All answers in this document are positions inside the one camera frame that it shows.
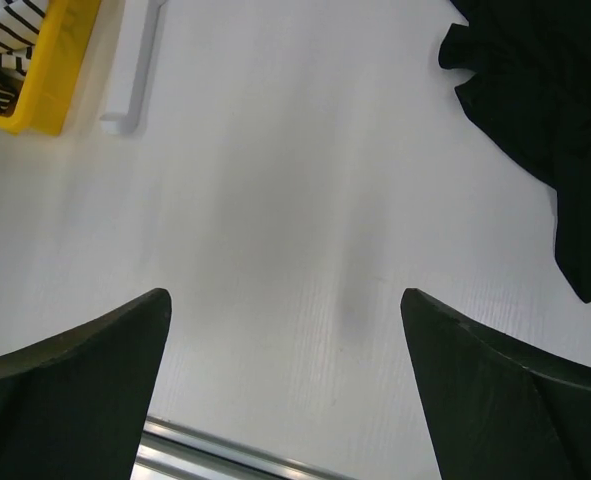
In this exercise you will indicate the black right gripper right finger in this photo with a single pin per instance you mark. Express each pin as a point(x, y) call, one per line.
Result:
point(496, 407)

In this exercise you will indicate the yellow plastic bin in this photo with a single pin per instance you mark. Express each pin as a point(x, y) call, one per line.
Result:
point(46, 94)

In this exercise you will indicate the black tank top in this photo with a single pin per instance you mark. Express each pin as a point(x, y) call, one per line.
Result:
point(530, 93)

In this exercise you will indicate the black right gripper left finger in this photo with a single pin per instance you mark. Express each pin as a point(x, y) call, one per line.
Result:
point(73, 406)

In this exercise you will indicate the white rack base foot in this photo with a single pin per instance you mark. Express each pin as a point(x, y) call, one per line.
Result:
point(130, 68)

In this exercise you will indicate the striped garment in bin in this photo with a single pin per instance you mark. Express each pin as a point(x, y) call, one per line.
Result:
point(20, 25)

